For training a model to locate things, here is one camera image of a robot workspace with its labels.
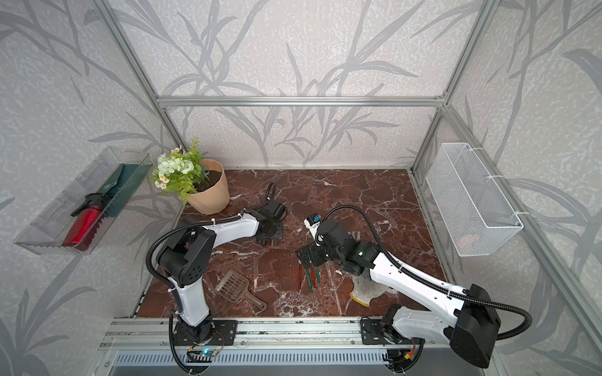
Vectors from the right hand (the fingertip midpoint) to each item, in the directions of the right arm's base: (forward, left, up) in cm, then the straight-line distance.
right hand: (306, 246), depth 76 cm
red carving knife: (-4, +3, -18) cm, 18 cm away
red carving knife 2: (-3, -2, -16) cm, 17 cm away
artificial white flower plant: (+22, +42, +14) cm, 50 cm away
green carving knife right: (-4, -4, -17) cm, 18 cm away
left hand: (+14, +13, -16) cm, 25 cm away
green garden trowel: (+9, +52, +20) cm, 56 cm away
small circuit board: (-27, +30, -15) cm, 43 cm away
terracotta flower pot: (+22, +36, 0) cm, 42 cm away
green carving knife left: (-6, -1, -16) cm, 17 cm away
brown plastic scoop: (-8, +26, -15) cm, 32 cm away
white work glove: (-9, -20, -16) cm, 28 cm away
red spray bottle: (-5, +55, +20) cm, 59 cm away
